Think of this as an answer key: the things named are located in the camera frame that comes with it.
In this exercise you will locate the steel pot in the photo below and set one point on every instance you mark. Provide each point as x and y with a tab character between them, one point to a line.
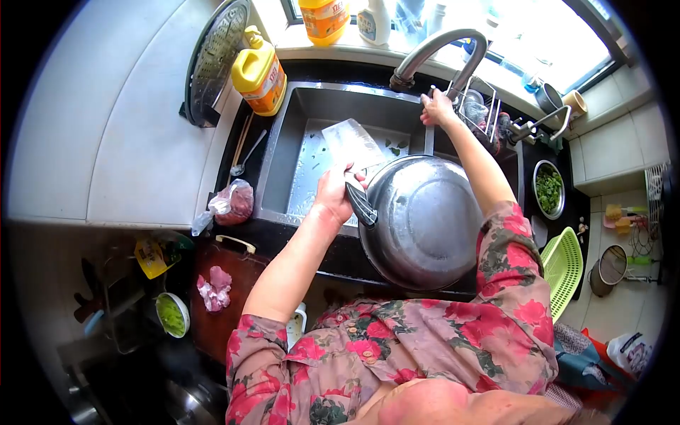
194	401

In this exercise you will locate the green plastic basket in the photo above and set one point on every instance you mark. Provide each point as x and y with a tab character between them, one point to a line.
563	271

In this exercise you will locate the small steel tap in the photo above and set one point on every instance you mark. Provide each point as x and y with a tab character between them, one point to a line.
531	127

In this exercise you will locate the blue and red bag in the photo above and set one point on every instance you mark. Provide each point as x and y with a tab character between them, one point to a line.
584	364

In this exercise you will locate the dark wooden cutting board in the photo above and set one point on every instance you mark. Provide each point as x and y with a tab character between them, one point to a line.
218	329

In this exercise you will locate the person's right fingers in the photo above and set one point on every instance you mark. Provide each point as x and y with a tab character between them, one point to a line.
433	98

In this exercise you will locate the white bowl of green vegetables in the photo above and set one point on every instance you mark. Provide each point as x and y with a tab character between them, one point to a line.
172	316

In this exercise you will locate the person's right hand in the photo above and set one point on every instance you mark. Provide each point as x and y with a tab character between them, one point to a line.
438	111

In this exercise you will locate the yellow detergent bottle with pump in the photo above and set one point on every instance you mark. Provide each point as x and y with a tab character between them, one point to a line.
260	79

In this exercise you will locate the beige mug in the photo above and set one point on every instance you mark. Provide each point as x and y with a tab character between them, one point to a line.
576	103

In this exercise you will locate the round perforated metal steamer tray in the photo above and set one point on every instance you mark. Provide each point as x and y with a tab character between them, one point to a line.
215	58

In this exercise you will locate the curved steel faucet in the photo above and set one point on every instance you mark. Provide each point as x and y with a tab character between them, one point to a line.
425	48

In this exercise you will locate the person's left fingers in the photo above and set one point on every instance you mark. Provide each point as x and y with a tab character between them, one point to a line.
355	172

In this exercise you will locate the pink raw meat pieces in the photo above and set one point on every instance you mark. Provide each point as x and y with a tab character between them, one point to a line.
215	292

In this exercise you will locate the large steel wok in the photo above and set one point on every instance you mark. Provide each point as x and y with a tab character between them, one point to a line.
425	228

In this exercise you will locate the steel kitchen sink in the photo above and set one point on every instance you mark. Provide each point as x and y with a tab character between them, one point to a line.
297	159

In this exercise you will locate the yellow packet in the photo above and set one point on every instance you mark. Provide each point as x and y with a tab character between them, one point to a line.
151	257

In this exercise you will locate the steel bowl of chopped greens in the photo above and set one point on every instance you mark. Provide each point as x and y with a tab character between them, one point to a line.
549	188

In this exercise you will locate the orange bottle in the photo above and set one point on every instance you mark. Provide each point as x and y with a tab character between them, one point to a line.
324	18

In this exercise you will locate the window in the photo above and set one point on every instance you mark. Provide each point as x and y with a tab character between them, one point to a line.
531	37

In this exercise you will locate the grey cup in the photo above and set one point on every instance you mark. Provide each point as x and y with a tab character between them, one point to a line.
547	98

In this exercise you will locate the pair of wooden chopsticks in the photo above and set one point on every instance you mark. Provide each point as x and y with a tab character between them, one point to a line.
240	146

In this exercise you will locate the plastic bag of red meat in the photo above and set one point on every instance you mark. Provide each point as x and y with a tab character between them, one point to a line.
236	204

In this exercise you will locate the person's body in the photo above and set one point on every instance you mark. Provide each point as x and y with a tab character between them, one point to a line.
425	350

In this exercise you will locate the person's left hand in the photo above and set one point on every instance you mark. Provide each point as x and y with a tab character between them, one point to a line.
332	194

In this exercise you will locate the white plastic bag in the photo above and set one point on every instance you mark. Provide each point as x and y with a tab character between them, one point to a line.
632	353

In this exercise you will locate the metal spoon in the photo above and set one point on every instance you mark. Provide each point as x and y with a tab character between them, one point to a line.
249	157

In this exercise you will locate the round mesh strainer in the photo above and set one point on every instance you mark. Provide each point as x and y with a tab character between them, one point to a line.
611	268

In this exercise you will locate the white spray bottle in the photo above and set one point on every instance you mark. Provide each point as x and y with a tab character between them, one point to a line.
374	24

